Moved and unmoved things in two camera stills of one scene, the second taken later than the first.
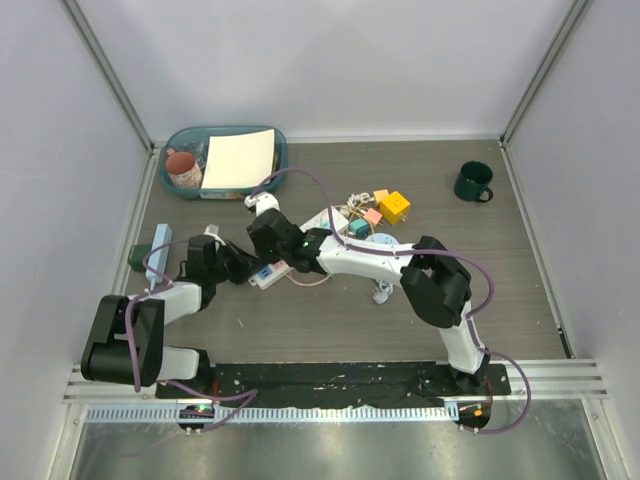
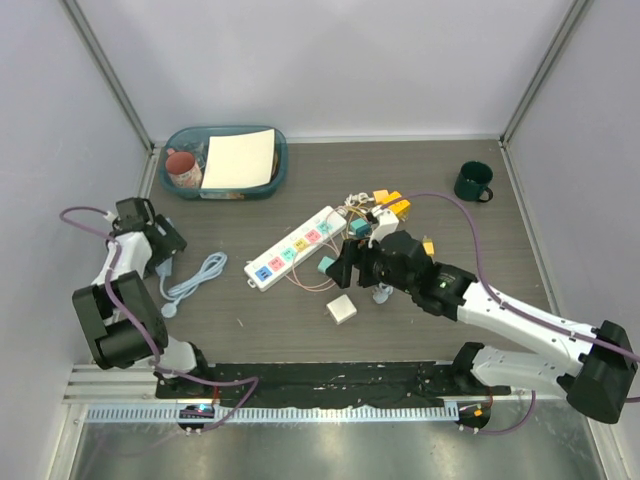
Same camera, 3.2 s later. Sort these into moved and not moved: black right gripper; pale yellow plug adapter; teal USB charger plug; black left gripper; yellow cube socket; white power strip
Moved: black left gripper; black right gripper
Not moved: yellow cube socket; teal USB charger plug; pale yellow plug adapter; white power strip
